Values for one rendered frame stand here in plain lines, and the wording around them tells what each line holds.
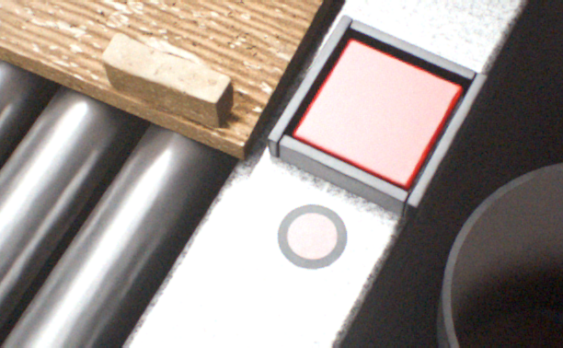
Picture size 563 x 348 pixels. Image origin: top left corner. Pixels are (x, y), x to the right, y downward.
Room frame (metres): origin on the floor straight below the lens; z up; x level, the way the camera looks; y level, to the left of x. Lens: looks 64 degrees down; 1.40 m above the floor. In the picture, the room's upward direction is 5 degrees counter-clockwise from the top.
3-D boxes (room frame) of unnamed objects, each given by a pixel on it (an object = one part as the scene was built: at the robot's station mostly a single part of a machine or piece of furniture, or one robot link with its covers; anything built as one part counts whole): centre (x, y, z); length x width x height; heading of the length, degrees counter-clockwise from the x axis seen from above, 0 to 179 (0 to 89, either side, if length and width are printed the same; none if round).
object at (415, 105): (0.26, -0.05, 0.92); 0.06 x 0.06 x 0.01; 57
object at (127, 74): (0.27, 0.05, 0.95); 0.06 x 0.02 x 0.03; 60
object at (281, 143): (0.26, -0.05, 0.92); 0.08 x 0.08 x 0.02; 57
